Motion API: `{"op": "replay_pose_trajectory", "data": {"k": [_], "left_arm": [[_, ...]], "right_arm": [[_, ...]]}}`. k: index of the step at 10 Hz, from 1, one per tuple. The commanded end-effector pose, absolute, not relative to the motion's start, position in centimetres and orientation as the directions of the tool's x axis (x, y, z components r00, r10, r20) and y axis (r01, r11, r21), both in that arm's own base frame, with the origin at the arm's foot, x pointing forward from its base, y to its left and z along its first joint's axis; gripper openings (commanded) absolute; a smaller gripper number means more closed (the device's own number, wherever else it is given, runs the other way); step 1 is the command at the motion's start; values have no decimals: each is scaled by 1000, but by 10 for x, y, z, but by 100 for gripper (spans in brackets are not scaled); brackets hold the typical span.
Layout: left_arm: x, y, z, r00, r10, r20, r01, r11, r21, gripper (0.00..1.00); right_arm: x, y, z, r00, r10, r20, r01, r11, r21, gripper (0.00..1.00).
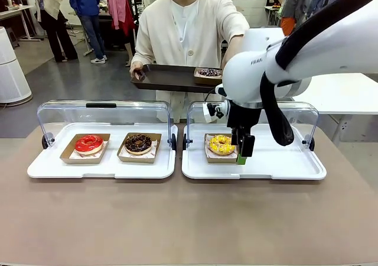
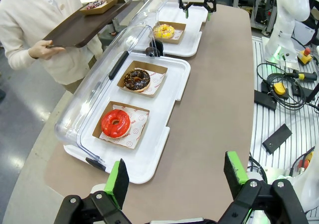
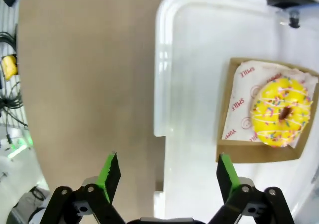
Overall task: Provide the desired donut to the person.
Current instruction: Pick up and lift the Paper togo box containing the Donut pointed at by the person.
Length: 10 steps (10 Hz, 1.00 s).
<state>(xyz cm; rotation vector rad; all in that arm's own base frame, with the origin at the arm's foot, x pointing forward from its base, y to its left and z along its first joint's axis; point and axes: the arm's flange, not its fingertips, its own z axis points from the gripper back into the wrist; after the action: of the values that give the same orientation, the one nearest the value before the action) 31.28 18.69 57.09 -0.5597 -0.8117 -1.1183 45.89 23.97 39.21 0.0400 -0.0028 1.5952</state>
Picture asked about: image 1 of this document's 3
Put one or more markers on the person in cream cardigan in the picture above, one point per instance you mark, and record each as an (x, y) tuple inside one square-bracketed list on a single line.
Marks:
[(153, 41)]

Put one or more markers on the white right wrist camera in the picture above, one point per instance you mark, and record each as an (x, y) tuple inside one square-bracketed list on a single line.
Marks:
[(208, 113)]

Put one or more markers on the white printed paper liner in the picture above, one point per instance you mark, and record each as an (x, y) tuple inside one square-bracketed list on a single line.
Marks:
[(208, 151), (104, 146), (154, 149)]

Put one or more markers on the bystander beige top black trousers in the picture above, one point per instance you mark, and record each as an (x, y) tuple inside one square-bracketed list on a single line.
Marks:
[(56, 26)]

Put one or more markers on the dark donut with colourful sprinkles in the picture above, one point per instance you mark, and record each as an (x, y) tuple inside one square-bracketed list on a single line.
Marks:
[(208, 72)]

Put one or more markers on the yellow sprinkled donut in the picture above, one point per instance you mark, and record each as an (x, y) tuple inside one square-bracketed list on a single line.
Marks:
[(215, 147)]

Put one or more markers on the brown plastic serving tray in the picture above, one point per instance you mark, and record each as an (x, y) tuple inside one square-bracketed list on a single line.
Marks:
[(171, 77)]

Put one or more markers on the person's right hand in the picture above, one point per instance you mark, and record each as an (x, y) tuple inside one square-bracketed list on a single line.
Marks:
[(137, 69)]

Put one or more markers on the white display tray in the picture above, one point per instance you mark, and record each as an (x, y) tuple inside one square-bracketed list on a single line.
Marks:
[(112, 168), (280, 165)]

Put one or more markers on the bystander blue jacket jeans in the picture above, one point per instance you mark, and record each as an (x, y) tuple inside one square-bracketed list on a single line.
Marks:
[(88, 6)]

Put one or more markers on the white desk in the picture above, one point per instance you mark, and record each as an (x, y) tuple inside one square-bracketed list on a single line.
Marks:
[(339, 94)]

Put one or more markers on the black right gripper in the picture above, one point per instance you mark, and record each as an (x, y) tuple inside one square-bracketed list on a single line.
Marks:
[(243, 116)]

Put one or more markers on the white air purifier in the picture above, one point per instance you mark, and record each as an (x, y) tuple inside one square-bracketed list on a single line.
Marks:
[(11, 71)]

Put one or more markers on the person's left forearm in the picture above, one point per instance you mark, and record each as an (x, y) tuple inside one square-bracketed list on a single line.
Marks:
[(233, 50)]

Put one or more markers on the person's right forearm cream sleeve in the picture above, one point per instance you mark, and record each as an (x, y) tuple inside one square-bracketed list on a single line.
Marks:
[(144, 47)]

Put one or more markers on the chocolate donut with nut crumbs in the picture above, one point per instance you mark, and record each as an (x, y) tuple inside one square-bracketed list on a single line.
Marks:
[(131, 147)]

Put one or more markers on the wooden top side desk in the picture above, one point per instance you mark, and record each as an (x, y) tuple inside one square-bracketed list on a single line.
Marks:
[(14, 11)]

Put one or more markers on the red glazed donut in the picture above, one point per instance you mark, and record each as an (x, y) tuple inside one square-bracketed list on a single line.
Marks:
[(81, 146)]

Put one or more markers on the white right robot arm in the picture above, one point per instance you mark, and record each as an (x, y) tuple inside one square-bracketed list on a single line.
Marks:
[(325, 41)]

